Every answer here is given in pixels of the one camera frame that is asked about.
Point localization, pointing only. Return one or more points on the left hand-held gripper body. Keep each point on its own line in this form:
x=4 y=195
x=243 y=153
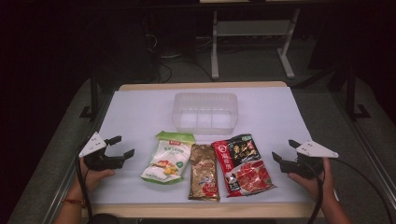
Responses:
x=99 y=161

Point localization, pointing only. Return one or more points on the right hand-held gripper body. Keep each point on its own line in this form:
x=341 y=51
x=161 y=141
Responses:
x=306 y=166

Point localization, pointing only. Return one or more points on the red and black sauce packet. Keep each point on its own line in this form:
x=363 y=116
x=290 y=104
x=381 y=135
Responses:
x=244 y=166

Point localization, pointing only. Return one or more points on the green and white snack packet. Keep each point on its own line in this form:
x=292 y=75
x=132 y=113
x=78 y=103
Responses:
x=166 y=158

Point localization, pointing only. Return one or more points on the gold foil packet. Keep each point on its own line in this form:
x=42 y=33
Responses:
x=204 y=172

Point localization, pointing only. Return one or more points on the clear plastic container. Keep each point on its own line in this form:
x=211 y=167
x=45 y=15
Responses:
x=205 y=113

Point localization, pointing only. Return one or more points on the person's left hand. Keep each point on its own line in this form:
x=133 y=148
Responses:
x=91 y=179

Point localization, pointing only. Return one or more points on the person's right hand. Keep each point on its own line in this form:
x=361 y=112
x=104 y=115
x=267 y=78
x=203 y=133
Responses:
x=313 y=186

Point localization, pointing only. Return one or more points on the white table sheet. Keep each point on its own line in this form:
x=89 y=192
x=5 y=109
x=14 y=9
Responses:
x=140 y=118

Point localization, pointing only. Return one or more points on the black metal stand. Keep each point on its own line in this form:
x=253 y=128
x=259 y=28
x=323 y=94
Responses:
x=94 y=96
x=351 y=93

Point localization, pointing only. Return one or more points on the aluminium rail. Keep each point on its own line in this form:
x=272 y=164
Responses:
x=373 y=174
x=67 y=183

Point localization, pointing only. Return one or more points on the white metal desk frame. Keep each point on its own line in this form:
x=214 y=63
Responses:
x=214 y=46

